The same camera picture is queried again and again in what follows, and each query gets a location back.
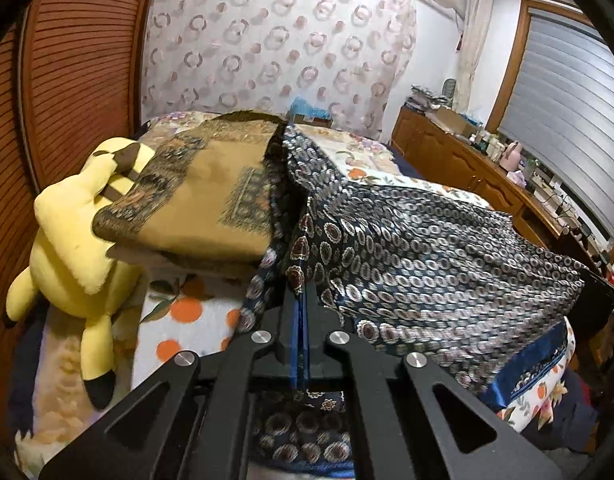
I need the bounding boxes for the pink kettle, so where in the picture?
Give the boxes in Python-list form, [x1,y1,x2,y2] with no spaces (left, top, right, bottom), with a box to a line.
[502,141,524,168]

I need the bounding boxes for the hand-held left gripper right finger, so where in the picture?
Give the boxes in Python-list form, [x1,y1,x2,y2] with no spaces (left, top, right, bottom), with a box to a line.
[299,292,565,480]

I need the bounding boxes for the long wooden cabinet desk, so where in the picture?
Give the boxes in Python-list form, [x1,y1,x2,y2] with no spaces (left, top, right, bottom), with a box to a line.
[391,105,614,271]

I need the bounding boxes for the beige tied window curtain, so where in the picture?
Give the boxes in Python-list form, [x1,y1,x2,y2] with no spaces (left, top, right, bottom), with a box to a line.
[457,0,490,111]

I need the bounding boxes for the open cardboard box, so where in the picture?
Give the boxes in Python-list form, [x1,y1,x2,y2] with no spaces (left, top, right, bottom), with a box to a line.
[427,107,475,133]

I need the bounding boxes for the floral blanket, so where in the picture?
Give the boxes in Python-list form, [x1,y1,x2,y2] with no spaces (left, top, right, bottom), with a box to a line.
[137,110,398,181]

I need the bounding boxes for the cluster of toiletry bottles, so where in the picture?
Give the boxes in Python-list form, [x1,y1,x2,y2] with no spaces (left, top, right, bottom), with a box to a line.
[470,127,503,156]

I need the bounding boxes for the yellow plush toy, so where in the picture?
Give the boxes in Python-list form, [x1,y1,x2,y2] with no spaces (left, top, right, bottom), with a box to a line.
[6,137,158,410]

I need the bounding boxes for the stack of folded clothes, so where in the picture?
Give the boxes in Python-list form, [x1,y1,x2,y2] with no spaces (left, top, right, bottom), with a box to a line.
[404,84,450,111]

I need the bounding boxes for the crumpled blue cloth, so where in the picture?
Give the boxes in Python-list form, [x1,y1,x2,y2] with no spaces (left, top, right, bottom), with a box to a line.
[289,97,333,121]

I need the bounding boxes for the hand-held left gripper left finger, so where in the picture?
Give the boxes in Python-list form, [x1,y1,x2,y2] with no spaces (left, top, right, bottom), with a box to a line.
[37,287,304,480]

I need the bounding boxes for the wooden louvered wardrobe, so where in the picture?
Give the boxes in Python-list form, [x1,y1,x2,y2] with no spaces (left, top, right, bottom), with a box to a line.
[0,0,160,431]

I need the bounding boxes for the dark blue circle-print satin shirt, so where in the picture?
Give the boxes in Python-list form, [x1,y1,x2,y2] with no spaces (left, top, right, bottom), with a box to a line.
[234,120,588,480]

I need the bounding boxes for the grey window blind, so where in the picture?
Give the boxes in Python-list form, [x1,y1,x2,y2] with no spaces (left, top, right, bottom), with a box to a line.
[500,7,614,238]

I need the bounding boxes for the folded brown patterned cloth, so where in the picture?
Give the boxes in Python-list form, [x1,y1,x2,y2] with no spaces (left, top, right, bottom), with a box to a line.
[92,110,293,266]

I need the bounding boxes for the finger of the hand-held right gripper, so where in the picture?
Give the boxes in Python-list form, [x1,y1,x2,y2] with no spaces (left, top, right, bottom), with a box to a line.
[582,267,614,313]

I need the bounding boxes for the sheer circle-print curtain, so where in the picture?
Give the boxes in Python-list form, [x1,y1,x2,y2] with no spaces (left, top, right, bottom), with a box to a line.
[139,0,419,133]

